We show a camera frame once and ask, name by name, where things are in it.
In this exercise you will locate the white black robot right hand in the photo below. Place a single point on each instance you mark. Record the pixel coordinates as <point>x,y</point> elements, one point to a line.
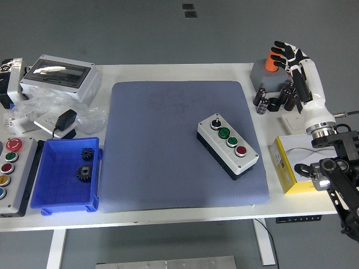
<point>315,87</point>

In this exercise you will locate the grey four-button control box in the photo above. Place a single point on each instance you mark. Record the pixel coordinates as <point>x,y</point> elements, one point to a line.
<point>221,145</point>

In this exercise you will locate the grey five-button control box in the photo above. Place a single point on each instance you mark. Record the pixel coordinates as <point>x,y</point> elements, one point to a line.
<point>19,179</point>

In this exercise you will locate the dark brown cylindrical capacitor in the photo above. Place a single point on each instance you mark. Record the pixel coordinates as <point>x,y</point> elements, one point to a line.
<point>260,96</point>
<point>289,84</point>
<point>291,102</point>
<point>283,95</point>

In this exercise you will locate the orange cylinder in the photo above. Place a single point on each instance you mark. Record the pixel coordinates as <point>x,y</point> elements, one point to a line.
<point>269,65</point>

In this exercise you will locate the black silver-printed capacitor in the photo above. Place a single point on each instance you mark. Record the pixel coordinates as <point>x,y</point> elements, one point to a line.
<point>262,106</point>

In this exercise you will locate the yellow white carton box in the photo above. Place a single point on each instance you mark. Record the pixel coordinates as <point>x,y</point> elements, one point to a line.
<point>283,165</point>

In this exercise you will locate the black table control panel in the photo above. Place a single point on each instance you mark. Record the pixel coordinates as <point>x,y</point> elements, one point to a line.
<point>297,219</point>

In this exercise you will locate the dark floor outlet cover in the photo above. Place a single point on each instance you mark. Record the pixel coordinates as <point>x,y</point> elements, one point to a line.
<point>188,6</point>
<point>190,14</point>

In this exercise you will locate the white table leg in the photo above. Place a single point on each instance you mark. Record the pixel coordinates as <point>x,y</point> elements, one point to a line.
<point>56,249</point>
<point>265,246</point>

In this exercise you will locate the grey-blue textured mat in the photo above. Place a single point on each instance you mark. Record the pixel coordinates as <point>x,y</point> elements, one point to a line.
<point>157,168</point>

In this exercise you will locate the clear plastic bag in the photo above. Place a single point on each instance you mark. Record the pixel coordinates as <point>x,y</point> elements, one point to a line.
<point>92,119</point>

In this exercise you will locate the silver metal plate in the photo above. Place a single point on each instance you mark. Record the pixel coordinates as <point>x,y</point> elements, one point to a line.
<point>168,263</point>

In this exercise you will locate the small black bevel gear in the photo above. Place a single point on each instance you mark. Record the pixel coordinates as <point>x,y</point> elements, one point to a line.
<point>87,154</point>

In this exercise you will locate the large black bevel gear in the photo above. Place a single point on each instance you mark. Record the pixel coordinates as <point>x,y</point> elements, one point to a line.
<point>84,173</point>

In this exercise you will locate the black power adapter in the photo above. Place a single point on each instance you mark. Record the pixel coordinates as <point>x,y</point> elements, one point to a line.
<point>66,119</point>

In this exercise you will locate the blue plastic bin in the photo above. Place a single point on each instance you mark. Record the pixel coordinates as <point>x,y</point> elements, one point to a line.
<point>56,193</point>

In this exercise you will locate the black shiny foil bag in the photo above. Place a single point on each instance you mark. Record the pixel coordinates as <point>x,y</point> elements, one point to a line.
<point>4,78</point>

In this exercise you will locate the white wall switch plate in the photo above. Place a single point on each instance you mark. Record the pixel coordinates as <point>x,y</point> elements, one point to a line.
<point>294,122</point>

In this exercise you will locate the grey switch box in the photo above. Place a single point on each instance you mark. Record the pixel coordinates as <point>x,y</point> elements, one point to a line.
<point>261,75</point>

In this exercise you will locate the grey enclosure with clear lid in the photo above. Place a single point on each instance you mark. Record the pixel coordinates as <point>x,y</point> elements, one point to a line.
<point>84,87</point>

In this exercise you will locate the white wall socket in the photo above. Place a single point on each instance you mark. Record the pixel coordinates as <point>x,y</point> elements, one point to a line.
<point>46,122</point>

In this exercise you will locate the white metal bracket device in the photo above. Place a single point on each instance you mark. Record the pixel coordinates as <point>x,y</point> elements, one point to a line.
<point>14,84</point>

